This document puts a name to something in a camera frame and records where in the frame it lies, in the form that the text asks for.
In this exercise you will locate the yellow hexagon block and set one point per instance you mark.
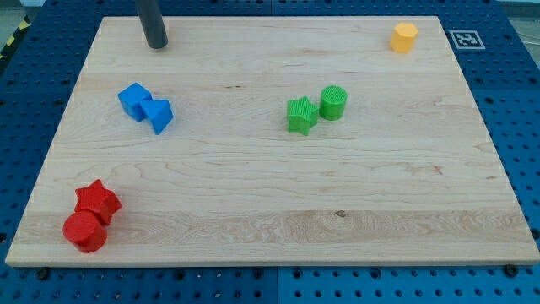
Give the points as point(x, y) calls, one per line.
point(403, 37)

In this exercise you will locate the light wooden board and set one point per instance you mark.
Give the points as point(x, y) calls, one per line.
point(407, 176)

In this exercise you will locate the green star block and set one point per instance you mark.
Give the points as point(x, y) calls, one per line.
point(302, 115)

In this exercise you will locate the green cylinder block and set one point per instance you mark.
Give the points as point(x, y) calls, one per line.
point(333, 102)

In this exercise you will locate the blue triangle block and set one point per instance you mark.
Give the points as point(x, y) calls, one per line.
point(158, 112)

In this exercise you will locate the blue cube block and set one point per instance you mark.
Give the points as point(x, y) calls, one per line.
point(131, 98)

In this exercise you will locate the red star block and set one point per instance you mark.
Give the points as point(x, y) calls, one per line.
point(98, 199)

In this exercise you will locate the red cylinder block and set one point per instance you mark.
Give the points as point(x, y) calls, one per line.
point(84, 231)

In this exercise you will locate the white fiducial marker tag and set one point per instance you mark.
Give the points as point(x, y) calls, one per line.
point(467, 40)

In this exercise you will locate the black yellow hazard tape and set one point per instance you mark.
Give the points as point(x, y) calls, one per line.
point(15, 39)

